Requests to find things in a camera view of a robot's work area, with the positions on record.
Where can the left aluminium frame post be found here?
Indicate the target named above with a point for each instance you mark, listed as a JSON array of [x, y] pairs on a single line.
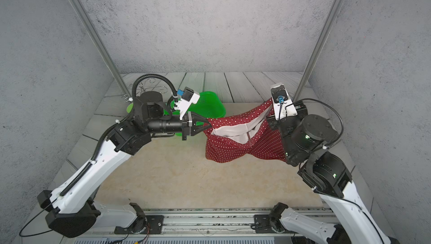
[[99, 45]]

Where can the red polka dot skirt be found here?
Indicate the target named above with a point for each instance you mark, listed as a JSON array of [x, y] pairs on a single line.
[[230, 138]]

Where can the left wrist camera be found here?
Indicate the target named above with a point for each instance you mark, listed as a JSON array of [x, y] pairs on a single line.
[[187, 98]]

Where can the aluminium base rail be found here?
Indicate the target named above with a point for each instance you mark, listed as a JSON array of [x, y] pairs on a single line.
[[224, 226]]

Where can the silver wire glass rack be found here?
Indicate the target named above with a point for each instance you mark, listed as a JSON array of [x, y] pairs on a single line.
[[151, 84]]

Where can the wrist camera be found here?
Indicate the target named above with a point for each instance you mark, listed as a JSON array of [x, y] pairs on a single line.
[[187, 98], [283, 100]]

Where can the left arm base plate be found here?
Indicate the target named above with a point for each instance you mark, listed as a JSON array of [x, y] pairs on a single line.
[[150, 225]]

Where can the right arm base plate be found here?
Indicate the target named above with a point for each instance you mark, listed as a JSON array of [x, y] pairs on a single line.
[[265, 224]]

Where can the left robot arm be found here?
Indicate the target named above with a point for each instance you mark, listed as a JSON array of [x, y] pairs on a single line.
[[71, 209]]

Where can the right aluminium frame post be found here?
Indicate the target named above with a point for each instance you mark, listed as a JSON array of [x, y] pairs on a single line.
[[325, 32]]

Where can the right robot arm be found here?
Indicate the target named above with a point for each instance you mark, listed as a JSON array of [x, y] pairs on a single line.
[[307, 140]]

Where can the aluminium frame post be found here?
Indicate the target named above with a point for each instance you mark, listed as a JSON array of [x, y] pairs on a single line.
[[325, 32], [99, 45]]

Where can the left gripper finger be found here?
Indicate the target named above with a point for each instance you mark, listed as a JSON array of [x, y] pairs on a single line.
[[194, 130], [199, 120]]

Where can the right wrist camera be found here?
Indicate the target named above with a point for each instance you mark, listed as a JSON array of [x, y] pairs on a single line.
[[283, 100]]

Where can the green plastic basket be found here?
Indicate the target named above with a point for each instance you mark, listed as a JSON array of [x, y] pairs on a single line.
[[209, 106]]

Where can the green plastic wine glass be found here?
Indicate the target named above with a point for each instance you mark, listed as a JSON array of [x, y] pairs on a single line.
[[129, 108]]

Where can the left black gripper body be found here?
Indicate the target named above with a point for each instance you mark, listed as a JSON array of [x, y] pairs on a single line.
[[171, 126]]

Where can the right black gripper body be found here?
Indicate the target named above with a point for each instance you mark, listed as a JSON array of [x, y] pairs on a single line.
[[287, 130]]

